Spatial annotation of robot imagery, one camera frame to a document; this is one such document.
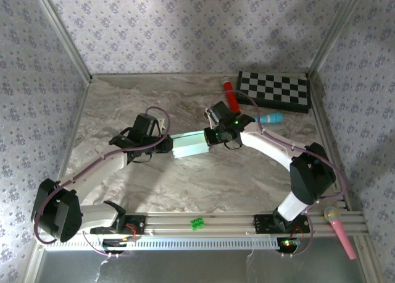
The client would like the light teal paper box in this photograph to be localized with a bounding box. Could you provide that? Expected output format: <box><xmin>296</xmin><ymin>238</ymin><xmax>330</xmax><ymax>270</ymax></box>
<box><xmin>170</xmin><ymin>130</ymin><xmax>210</xmax><ymax>159</ymax></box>

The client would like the red toy microphone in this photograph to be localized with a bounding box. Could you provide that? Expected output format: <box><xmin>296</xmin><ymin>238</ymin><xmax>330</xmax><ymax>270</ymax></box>
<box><xmin>220</xmin><ymin>76</ymin><xmax>241</xmax><ymax>114</ymax></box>

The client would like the blue toy microphone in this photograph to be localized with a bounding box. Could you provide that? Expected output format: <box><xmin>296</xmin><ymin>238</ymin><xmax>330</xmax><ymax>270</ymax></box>
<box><xmin>252</xmin><ymin>112</ymin><xmax>284</xmax><ymax>125</ymax></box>

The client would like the black white chessboard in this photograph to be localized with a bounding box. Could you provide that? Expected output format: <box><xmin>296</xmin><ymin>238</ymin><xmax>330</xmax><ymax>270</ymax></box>
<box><xmin>235</xmin><ymin>70</ymin><xmax>312</xmax><ymax>114</ymax></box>

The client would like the green terminal block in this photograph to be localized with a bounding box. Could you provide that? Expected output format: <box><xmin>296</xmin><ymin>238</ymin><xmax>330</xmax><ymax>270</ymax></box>
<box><xmin>189</xmin><ymin>216</ymin><xmax>206</xmax><ymax>231</ymax></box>

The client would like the black circuit board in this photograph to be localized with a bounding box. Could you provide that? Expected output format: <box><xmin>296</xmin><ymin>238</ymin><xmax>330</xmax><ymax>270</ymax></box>
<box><xmin>102</xmin><ymin>238</ymin><xmax>136</xmax><ymax>255</ymax></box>
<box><xmin>277</xmin><ymin>237</ymin><xmax>302</xmax><ymax>253</ymax></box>

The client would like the grey metal sheet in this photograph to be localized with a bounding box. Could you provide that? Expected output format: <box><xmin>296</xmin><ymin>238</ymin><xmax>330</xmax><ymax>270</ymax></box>
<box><xmin>24</xmin><ymin>248</ymin><xmax>371</xmax><ymax>283</ymax></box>

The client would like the pink toy microphone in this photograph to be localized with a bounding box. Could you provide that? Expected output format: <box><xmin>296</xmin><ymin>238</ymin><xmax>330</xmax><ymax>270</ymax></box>
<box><xmin>323</xmin><ymin>206</ymin><xmax>358</xmax><ymax>261</ymax></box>

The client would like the aluminium frame side rail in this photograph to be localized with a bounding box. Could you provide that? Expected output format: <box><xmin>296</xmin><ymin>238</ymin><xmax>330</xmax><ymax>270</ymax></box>
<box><xmin>308</xmin><ymin>74</ymin><xmax>352</xmax><ymax>213</ymax></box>
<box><xmin>57</xmin><ymin>77</ymin><xmax>93</xmax><ymax>187</ymax></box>

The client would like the thin aluminium edge rail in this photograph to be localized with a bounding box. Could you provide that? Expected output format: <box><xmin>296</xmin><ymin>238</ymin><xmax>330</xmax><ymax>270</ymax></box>
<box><xmin>91</xmin><ymin>68</ymin><xmax>309</xmax><ymax>79</ymax></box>

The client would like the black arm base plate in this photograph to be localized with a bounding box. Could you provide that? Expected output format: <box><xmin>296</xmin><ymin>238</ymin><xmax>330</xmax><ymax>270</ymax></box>
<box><xmin>253</xmin><ymin>213</ymin><xmax>310</xmax><ymax>235</ymax></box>
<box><xmin>89</xmin><ymin>213</ymin><xmax>146</xmax><ymax>235</ymax></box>

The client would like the aluminium frame cross rail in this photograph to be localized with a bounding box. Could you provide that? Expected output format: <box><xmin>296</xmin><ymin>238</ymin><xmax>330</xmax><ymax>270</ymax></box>
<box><xmin>33</xmin><ymin>211</ymin><xmax>370</xmax><ymax>237</ymax></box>

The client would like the white slotted cable duct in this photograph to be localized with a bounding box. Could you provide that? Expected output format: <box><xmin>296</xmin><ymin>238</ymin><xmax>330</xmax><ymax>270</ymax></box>
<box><xmin>44</xmin><ymin>236</ymin><xmax>283</xmax><ymax>251</ymax></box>

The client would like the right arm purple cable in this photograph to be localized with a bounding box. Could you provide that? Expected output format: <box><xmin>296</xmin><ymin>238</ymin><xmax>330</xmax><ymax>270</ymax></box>
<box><xmin>209</xmin><ymin>90</ymin><xmax>349</xmax><ymax>259</ymax></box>

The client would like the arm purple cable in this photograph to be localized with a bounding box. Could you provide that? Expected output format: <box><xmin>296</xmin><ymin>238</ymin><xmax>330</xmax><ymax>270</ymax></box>
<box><xmin>33</xmin><ymin>106</ymin><xmax>171</xmax><ymax>259</ymax></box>
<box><xmin>209</xmin><ymin>90</ymin><xmax>349</xmax><ymax>259</ymax></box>

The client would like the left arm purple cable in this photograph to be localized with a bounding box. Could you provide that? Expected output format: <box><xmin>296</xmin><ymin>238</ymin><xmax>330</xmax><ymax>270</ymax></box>
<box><xmin>33</xmin><ymin>106</ymin><xmax>171</xmax><ymax>259</ymax></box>

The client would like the aluminium frame post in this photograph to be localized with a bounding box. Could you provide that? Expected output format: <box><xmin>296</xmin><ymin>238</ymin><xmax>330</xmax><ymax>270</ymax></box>
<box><xmin>29</xmin><ymin>0</ymin><xmax>93</xmax><ymax>83</ymax></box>
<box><xmin>308</xmin><ymin>0</ymin><xmax>365</xmax><ymax>77</ymax></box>

